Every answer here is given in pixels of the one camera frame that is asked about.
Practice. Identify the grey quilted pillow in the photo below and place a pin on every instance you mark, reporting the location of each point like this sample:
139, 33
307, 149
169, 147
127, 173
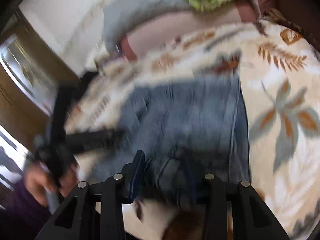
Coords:
121, 16

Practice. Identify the blue denim pants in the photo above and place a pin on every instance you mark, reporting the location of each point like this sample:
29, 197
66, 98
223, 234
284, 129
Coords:
185, 129

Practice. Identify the leaf pattern beige blanket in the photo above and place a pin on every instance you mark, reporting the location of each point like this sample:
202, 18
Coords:
278, 70

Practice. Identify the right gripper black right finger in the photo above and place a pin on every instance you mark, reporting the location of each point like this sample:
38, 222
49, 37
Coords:
251, 217

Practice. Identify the wooden door with glass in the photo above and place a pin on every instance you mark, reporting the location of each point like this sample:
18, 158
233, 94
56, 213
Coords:
30, 76

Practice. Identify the person's left hand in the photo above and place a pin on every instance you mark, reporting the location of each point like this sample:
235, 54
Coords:
38, 182

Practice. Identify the purple sleeve forearm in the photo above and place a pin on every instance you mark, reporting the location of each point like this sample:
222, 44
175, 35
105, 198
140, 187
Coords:
24, 210

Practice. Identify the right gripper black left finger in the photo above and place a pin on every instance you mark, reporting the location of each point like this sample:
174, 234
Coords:
94, 211

